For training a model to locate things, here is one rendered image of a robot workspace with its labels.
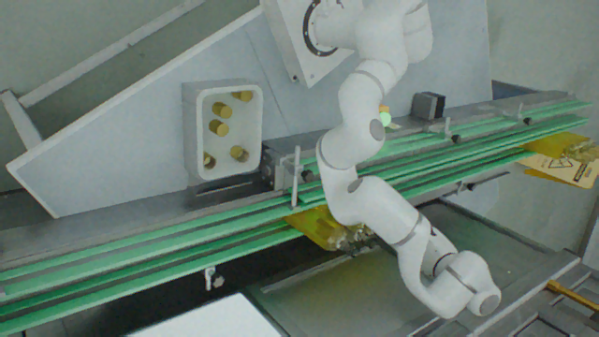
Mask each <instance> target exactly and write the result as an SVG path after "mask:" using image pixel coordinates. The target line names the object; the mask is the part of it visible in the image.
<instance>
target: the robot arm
mask: <svg viewBox="0 0 599 337"><path fill-rule="evenodd" d="M308 35H309V39H310V41H311V43H313V44H314V46H315V47H316V48H317V49H319V50H320V51H329V50H332V49H333V48H334V47H339V48H345V49H350V50H356V51H357V52H358V60H359V64H358V65H357V66H356V67H355V68H354V70H353V71H352V72H351V73H350V74H349V75H348V76H347V77H346V78H345V79H344V82H343V84H342V85H341V87H340V89H339V91H338V102H339V108H340V111H341V115H342V117H343V122H342V123H341V124H339V125H337V126H335V127H333V128H331V129H330V130H328V132H327V133H325V134H324V135H322V136H321V137H320V139H319V140H318V142H317V145H316V156H317V162H318V166H319V170H320V174H321V180H322V184H323V188H324V192H325V196H326V200H327V204H328V206H329V210H330V212H331V214H332V216H333V217H335V218H336V219H337V220H338V221H339V222H340V223H342V225H344V226H354V225H355V224H360V223H364V224H366V226H367V227H368V228H369V229H371V230H372V231H373V232H374V233H376V234H377V235H378V236H379V237H380V238H381V239H384V240H385V241H386V242H387V243H388V244H390V245H391V246H392V247H393V248H394V249H395V250H396V252H397V253H398V260H399V268H400V272H401V276H402V280H403V282H404V284H405V285H406V287H407V288H408V290H409V291H410V292H411V293H412V294H413V295H415V296H416V297H417V298H418V299H419V300H420V301H422V302H423V303H424V304H425V305H426V306H427V307H428V308H429V309H431V310H432V311H433V312H434V314H435V315H438V316H439V317H440V318H443V319H451V318H453V317H454V316H455V315H456V314H457V313H458V312H459V311H460V310H461V309H462V308H463V307H464V306H465V307H466V308H467V309H468V310H469V311H470V312H471V313H473V314H474V315H481V316H483V315H488V314H490V313H491V312H493V311H494V310H495V309H496V307H497V306H498V304H499V302H500V299H501V292H500V290H499V288H498V287H497V286H496V285H495V284H494V283H493V282H492V279H491V277H490V274H489V270H488V265H487V264H486V262H485V261H484V259H483V258H482V257H481V256H480V255H478V254H477V253H475V252H472V251H467V250H464V251H461V252H459V253H458V254H457V250H456V248H455V247H454V246H453V244H452V243H451V242H450V241H449V240H448V239H447V238H446V237H445V236H444V235H443V234H442V233H441V232H439V231H438V230H437V229H436V228H433V227H432V226H431V223H430V221H429V219H428V218H426V217H424V216H423V215H422V214H421V213H420V212H419V211H417V210H416V209H415V208H414V207H413V206H412V205H411V204H410V203H409V202H407V200H405V199H404V198H403V197H402V196H401V195H400V194H399V193H398V192H397V191H395V190H394V189H393V188H392V187H391V186H390V185H389V184H388V183H386V182H385V181H384V180H382V179H379V178H377V176H373V175H368V176H363V178H360V179H359V178H358V174H357V173H356V169H355V164H359V163H361V162H363V161H365V160H367V159H370V158H372V157H373V156H375V155H376V153H377V152H378V151H379V150H380V148H382V147H383V145H384V142H385V138H386V131H385V126H384V123H383V120H381V117H380V114H379V109H378V108H379V104H380V103H381V102H382V100H384V99H385V98H386V96H387V95H388V94H389V92H390V91H391V90H392V89H393V88H394V87H395V85H396V84H397V83H398V82H399V80H400V79H401V78H402V75H403V74H404V72H405V71H406V69H407V66H408V64H416V63H419V62H421V61H423V60H425V59H426V58H427V57H428V56H429V54H430V53H431V49H432V30H431V19H430V14H429V9H428V2H427V0H373V1H372V2H371V3H370V4H369V5H368V6H367V7H366V8H364V9H363V10H361V9H350V8H342V5H340V4H336V1H335V0H328V1H326V0H321V3H320V4H319V5H317V6H316V7H315V9H314V11H313V13H311V15H310V18H309V22H308ZM420 271H422V272H423V273H424V274H426V275H427V276H428V277H430V278H431V279H432V280H433V281H432V282H431V284H430V285H429V286H428V287H425V286H423V285H422V284H421V283H420V278H419V272H420Z"/></svg>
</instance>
